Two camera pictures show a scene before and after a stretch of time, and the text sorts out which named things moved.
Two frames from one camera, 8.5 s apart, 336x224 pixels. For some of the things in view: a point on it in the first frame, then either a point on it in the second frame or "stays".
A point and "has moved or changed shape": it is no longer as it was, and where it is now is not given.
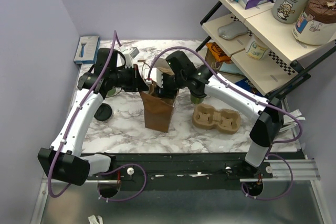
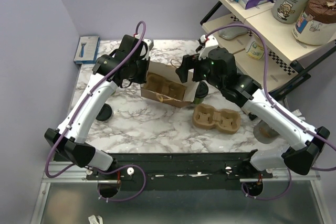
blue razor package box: [87, 50] stays
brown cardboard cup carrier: [226, 120] stays
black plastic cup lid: [104, 112] stays
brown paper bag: [157, 108] has moved or changed shape
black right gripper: [163, 91] -> [187, 63]
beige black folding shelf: [265, 51] stays
